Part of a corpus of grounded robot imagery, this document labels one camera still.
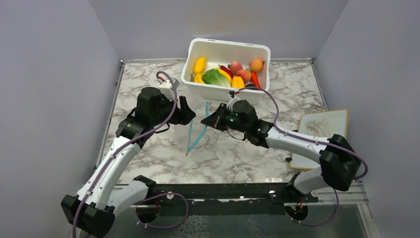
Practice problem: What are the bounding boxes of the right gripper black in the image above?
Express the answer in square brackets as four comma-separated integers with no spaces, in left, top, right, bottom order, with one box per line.
[201,103,248,134]

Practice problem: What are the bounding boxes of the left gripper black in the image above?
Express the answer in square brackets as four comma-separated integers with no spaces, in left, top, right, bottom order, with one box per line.
[151,93,196,126]

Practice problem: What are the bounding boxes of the clear zip top bag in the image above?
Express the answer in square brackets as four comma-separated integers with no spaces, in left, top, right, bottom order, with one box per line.
[172,100,210,157]

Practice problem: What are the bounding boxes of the green lettuce head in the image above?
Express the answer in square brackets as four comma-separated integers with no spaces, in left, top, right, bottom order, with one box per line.
[203,68,231,87]

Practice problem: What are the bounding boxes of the peach orange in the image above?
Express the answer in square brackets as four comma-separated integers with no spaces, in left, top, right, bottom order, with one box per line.
[249,59,265,73]

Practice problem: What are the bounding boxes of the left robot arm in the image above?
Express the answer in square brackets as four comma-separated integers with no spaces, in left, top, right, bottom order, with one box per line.
[61,87,196,238]

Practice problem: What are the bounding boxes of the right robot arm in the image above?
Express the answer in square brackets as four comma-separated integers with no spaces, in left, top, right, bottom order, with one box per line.
[201,100,362,202]

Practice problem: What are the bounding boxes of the yellow pepper left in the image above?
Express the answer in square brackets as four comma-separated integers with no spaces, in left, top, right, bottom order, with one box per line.
[193,73,205,84]

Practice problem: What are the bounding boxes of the yellow pepper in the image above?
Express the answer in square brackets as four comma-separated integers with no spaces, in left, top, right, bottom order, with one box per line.
[231,76,245,89]
[193,73,205,84]

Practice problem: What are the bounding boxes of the yellow pepper front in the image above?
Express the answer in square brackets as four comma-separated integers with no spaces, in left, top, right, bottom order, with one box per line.
[231,76,245,89]

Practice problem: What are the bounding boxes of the yellow banana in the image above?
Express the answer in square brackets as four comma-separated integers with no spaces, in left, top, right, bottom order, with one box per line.
[216,68,232,83]

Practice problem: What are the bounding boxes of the white plastic bin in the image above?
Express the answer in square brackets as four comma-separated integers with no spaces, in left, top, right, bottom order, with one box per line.
[180,38,271,102]

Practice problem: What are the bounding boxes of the red chili pepper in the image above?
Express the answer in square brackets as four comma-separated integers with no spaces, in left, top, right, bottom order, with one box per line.
[219,65,234,78]

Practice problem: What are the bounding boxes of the yellow squash upper left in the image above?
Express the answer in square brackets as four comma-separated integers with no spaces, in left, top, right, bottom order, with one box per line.
[193,58,207,75]

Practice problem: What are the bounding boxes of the peach front middle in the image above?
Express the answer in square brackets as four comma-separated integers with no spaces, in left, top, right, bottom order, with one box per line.
[236,69,252,83]

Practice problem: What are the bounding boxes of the orange carrot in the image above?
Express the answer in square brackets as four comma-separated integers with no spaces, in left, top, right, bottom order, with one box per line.
[248,68,261,87]

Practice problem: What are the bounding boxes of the peach back middle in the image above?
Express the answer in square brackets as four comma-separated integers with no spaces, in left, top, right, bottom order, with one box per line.
[228,61,243,75]

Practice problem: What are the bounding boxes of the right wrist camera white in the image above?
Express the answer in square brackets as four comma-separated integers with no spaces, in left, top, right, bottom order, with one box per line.
[226,90,241,110]

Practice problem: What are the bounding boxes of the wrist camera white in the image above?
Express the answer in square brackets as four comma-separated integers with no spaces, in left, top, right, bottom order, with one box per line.
[226,90,241,110]
[158,79,174,101]

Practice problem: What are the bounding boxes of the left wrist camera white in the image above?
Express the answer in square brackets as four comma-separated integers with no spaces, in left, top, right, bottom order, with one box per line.
[158,79,174,101]

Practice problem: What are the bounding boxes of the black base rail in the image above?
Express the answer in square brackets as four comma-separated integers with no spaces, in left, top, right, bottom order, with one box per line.
[134,175,318,218]

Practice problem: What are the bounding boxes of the white board wooden frame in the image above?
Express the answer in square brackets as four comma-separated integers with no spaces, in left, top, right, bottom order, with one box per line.
[289,109,350,171]

